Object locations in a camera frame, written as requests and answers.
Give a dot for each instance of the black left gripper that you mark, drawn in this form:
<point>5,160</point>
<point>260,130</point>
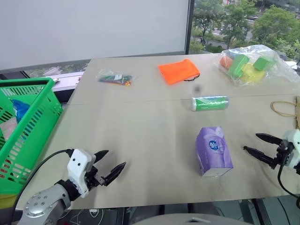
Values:
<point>92,179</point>

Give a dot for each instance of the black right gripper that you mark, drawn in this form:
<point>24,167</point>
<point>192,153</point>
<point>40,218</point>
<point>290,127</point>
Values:
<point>281,157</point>

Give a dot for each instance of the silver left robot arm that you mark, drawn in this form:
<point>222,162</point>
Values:
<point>44,201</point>

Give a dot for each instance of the green plastic shopping basket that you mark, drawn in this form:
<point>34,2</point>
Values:
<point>44,110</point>

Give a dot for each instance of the olive green sponge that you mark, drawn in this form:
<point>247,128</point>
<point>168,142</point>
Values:
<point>8,201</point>

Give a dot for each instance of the purple tissue pack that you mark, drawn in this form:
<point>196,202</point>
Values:
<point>214,150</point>

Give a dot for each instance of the black table leg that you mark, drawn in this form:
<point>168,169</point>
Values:
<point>191,207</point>
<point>261,211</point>

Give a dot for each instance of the green white bag roll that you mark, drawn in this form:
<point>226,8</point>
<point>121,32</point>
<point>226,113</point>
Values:
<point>209,102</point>

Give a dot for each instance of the yellow foam block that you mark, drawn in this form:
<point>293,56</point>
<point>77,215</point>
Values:
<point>252,75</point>

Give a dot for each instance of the small green foam block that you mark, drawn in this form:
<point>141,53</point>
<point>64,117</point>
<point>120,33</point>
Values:
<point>261,63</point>

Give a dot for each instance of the large green foam block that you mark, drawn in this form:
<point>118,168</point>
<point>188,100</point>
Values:
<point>237,66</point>

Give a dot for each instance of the clear plastic bag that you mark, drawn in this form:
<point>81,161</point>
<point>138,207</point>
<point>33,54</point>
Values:
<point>279,58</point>

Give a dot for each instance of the orange foam block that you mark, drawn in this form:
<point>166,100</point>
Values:
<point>225,62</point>

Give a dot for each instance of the blue plastic bag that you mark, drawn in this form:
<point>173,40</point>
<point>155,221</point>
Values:
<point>20,107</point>

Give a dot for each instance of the pink white packet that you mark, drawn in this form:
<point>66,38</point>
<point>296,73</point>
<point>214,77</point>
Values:
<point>9,127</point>

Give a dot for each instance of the white roller blind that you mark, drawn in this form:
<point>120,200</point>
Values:
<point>93,28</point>

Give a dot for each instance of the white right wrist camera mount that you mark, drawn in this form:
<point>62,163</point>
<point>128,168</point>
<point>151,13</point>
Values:
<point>291,140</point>

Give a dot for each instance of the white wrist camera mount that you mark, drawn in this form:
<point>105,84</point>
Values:
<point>291,140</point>
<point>78,164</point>

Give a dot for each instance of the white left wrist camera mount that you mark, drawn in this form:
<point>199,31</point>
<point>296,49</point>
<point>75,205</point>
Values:
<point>78,164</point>

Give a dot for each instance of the dark window frame post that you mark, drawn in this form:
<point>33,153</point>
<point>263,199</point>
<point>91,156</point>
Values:
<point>189,25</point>

